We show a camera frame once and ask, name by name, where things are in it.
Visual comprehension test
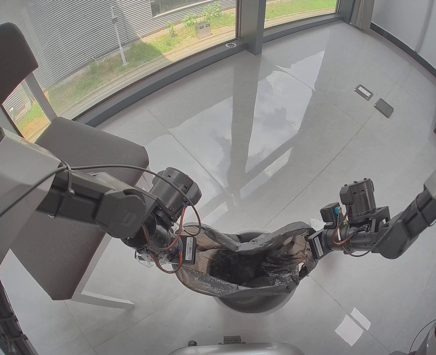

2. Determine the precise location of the window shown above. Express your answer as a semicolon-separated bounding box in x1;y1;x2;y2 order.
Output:
0;0;361;221

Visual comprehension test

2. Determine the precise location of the brown padded white-legged chair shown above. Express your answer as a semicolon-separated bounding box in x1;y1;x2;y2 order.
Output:
0;22;150;310

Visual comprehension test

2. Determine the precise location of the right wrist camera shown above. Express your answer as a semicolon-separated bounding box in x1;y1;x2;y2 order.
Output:
320;202;344;224

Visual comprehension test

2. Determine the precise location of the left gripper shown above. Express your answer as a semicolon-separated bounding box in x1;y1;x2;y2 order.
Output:
121;213;199;266

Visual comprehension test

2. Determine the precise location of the beige curtain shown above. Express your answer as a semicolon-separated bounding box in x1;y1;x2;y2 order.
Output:
351;0;378;29

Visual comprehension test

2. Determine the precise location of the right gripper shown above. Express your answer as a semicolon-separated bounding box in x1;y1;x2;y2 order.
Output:
308;229;375;261

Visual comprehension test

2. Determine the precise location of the grey trash bin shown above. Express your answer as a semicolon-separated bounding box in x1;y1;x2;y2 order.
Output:
212;230;297;314

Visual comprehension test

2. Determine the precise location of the black plastic bag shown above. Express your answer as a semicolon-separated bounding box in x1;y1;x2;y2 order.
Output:
174;220;316;298

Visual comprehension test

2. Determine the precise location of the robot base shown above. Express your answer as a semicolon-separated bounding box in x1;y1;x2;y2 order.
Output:
168;335;305;355

